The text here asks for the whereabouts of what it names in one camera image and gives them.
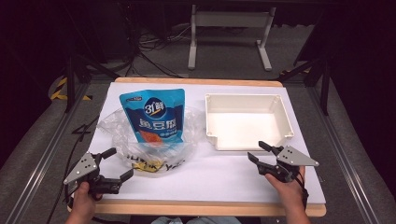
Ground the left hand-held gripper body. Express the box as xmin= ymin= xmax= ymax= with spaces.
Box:
xmin=63 ymin=151 xmax=122 ymax=196

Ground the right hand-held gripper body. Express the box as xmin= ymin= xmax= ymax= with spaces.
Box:
xmin=256 ymin=145 xmax=320 ymax=184

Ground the clear plastic bag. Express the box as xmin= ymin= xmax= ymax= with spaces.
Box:
xmin=97 ymin=106 xmax=204 ymax=179

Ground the white plastic box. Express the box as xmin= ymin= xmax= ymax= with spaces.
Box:
xmin=204 ymin=92 xmax=295 ymax=152

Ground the blue snack pouch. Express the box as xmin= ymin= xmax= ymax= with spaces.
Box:
xmin=119 ymin=88 xmax=187 ymax=146

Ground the person's left hand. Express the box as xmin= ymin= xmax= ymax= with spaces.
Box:
xmin=72 ymin=181 xmax=104 ymax=219

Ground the person's right hand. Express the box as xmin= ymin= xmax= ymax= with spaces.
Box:
xmin=264 ymin=166 xmax=308 ymax=211

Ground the white paper sheet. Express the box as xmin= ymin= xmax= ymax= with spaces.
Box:
xmin=88 ymin=81 xmax=327 ymax=205

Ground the yellow black floor tape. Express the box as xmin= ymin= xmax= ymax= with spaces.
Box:
xmin=49 ymin=76 xmax=93 ymax=102

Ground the black metal stand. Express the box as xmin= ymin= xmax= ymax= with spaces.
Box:
xmin=64 ymin=54 xmax=120 ymax=114
xmin=278 ymin=46 xmax=332 ymax=117

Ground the white metal stand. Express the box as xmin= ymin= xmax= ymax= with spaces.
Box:
xmin=187 ymin=4 xmax=277 ymax=72

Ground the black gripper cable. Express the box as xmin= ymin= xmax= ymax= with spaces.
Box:
xmin=46 ymin=115 xmax=101 ymax=224
xmin=293 ymin=170 xmax=310 ymax=210

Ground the bundle of floor cables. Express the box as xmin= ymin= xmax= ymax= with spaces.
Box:
xmin=124 ymin=18 xmax=192 ymax=78

